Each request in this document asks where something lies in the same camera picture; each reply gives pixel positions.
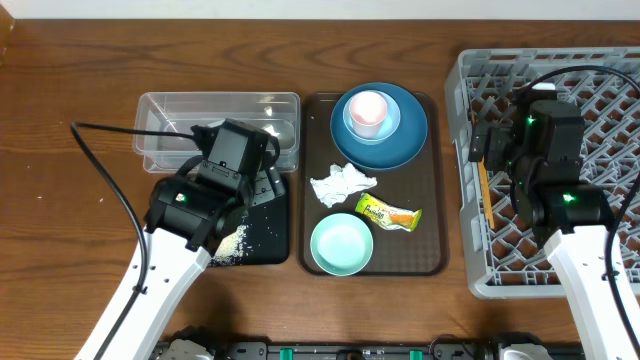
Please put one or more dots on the yellow snack wrapper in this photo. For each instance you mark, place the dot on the yellow snack wrapper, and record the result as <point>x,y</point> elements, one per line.
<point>386,216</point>

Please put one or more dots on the dark blue plate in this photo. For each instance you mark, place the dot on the dark blue plate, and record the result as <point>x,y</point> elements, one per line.
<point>400,148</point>

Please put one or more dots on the grey dishwasher rack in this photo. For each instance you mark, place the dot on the grey dishwasher rack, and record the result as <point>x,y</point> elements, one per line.
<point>505,262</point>

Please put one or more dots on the brown serving tray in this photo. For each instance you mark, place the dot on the brown serving tray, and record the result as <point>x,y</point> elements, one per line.
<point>417,185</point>

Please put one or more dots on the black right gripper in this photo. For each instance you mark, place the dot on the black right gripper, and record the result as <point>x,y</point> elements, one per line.
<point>498,138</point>

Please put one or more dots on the clear plastic bin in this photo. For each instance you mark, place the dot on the clear plastic bin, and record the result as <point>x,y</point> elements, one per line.
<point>277,113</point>

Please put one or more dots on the black plastic tray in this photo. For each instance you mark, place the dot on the black plastic tray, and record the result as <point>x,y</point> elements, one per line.
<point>267,240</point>

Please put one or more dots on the wooden chopstick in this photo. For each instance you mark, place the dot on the wooden chopstick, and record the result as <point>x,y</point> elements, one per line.
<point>485,195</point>

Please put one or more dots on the pile of white rice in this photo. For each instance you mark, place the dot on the pile of white rice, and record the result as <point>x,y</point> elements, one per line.
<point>231,249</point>

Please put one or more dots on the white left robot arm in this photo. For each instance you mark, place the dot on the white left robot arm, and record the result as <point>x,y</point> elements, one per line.
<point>165,266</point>

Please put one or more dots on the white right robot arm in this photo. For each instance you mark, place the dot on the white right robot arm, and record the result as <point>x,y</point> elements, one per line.
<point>572,221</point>

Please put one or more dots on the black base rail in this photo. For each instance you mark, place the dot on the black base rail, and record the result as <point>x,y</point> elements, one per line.
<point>198,343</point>

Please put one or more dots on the light blue small bowl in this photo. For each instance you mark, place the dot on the light blue small bowl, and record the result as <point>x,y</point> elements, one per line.
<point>389,126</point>

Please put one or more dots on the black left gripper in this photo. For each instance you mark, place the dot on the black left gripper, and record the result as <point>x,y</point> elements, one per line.
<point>264,190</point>

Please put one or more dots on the pink plastic cup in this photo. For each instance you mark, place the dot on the pink plastic cup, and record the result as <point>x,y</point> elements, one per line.
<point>368,110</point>

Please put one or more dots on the white napkin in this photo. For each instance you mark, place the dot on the white napkin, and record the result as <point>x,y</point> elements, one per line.
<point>340,184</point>

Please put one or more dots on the mint green bowl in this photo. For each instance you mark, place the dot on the mint green bowl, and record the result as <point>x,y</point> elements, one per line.
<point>341,244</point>

